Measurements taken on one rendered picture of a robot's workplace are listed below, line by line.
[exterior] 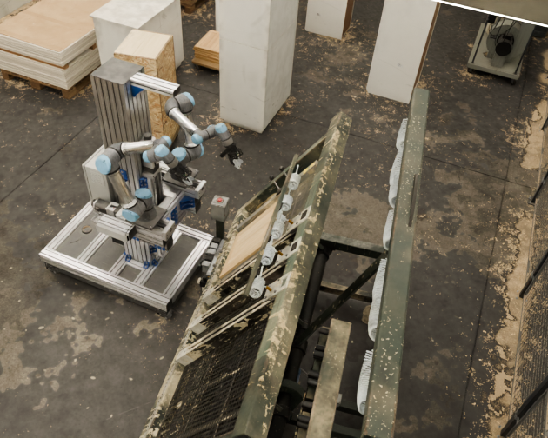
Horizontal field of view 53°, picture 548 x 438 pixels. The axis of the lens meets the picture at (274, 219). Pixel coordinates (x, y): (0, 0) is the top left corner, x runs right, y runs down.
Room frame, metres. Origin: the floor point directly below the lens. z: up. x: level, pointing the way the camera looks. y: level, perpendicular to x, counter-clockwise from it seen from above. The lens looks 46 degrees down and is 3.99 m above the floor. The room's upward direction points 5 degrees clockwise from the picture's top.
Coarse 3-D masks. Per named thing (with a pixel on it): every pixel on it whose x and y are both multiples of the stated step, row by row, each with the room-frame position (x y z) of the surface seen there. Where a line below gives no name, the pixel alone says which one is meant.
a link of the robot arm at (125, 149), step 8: (168, 136) 2.76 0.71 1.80; (112, 144) 2.81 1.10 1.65; (120, 144) 2.80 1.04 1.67; (128, 144) 2.79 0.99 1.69; (136, 144) 2.76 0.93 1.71; (144, 144) 2.74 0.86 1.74; (152, 144) 2.71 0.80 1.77; (168, 144) 2.71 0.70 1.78; (120, 152) 2.77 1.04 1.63; (128, 152) 2.77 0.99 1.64; (136, 152) 2.75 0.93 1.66
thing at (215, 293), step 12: (300, 216) 2.09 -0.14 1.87; (288, 228) 2.08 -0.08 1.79; (288, 240) 2.06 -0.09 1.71; (276, 252) 2.07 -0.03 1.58; (252, 264) 2.10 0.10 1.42; (228, 276) 2.17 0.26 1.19; (240, 276) 2.11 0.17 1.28; (216, 288) 2.16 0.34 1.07; (228, 288) 2.12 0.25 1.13; (204, 300) 2.15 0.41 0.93; (216, 300) 2.14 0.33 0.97
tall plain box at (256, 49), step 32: (224, 0) 5.38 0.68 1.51; (256, 0) 5.26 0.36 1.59; (288, 0) 5.70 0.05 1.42; (224, 32) 5.38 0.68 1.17; (256, 32) 5.26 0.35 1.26; (288, 32) 5.78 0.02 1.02; (224, 64) 5.37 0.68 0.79; (256, 64) 5.25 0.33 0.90; (288, 64) 5.87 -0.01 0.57; (224, 96) 5.37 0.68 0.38; (256, 96) 5.25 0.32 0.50; (256, 128) 5.24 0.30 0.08
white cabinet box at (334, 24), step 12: (312, 0) 7.85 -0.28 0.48; (324, 0) 7.79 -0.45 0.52; (336, 0) 7.74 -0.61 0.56; (348, 0) 7.76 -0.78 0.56; (312, 12) 7.84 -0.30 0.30; (324, 12) 7.78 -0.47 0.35; (336, 12) 7.73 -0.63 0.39; (348, 12) 7.88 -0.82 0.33; (312, 24) 7.83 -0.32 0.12; (324, 24) 7.77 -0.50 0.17; (336, 24) 7.72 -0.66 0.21; (348, 24) 8.00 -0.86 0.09; (336, 36) 7.71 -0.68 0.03
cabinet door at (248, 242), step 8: (272, 208) 2.72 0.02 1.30; (264, 216) 2.70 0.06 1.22; (256, 224) 2.70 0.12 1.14; (264, 224) 2.58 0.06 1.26; (240, 232) 2.79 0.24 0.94; (248, 232) 2.68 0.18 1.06; (256, 232) 2.58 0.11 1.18; (264, 232) 2.47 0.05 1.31; (240, 240) 2.67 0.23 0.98; (248, 240) 2.56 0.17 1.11; (256, 240) 2.47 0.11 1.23; (232, 248) 2.65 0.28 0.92; (240, 248) 2.55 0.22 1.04; (248, 248) 2.45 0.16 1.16; (256, 248) 2.36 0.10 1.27; (232, 256) 2.52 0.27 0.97; (240, 256) 2.43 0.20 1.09; (248, 256) 2.35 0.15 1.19; (224, 264) 2.50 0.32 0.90; (232, 264) 2.40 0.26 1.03; (224, 272) 2.39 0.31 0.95
